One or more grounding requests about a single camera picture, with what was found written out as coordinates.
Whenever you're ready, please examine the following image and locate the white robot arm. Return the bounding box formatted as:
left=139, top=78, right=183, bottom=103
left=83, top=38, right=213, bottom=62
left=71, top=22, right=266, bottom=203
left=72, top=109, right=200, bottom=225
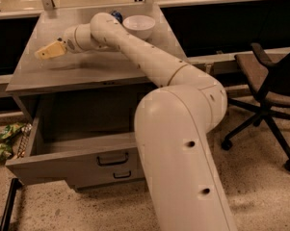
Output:
left=35, top=13, right=237, bottom=231

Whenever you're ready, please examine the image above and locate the grey drawer cabinet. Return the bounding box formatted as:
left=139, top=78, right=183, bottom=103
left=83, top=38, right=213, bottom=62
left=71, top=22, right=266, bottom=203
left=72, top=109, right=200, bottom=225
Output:
left=5, top=2, right=196, bottom=191

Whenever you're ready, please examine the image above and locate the open grey top drawer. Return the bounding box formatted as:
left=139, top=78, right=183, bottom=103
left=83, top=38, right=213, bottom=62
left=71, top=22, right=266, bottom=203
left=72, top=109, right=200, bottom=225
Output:
left=5, top=84, right=145, bottom=187

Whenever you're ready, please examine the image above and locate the blue soda can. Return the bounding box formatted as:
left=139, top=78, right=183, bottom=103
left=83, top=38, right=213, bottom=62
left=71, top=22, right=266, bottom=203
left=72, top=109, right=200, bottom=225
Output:
left=111, top=11, right=123, bottom=23

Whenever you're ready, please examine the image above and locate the white bowl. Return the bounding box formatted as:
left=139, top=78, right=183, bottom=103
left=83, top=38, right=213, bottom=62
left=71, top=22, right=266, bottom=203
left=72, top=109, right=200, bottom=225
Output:
left=123, top=15, right=155, bottom=40

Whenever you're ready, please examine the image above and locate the green chip bag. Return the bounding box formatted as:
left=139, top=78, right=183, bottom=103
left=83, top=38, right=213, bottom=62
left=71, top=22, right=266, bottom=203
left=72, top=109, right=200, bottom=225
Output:
left=0, top=122, right=25, bottom=163

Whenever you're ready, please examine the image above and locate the black stand leg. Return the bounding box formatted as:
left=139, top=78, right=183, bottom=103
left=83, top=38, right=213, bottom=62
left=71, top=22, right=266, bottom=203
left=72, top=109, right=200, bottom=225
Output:
left=0, top=178, right=22, bottom=231

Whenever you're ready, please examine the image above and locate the black office chair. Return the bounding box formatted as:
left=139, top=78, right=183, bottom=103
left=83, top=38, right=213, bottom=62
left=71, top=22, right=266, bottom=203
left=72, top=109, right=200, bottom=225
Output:
left=222, top=43, right=290, bottom=171

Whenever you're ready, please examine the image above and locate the black top drawer handle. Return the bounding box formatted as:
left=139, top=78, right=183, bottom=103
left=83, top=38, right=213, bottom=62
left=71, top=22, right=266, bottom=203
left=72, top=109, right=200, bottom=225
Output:
left=96, top=152, right=129, bottom=167

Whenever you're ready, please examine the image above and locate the black drawer handle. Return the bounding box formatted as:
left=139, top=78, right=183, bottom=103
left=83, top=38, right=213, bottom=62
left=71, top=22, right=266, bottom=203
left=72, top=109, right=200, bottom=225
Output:
left=113, top=170, right=132, bottom=179
left=96, top=152, right=129, bottom=167

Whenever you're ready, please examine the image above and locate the black lower drawer handle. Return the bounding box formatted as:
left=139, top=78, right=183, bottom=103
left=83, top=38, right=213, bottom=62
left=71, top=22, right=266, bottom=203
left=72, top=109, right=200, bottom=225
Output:
left=113, top=170, right=132, bottom=179

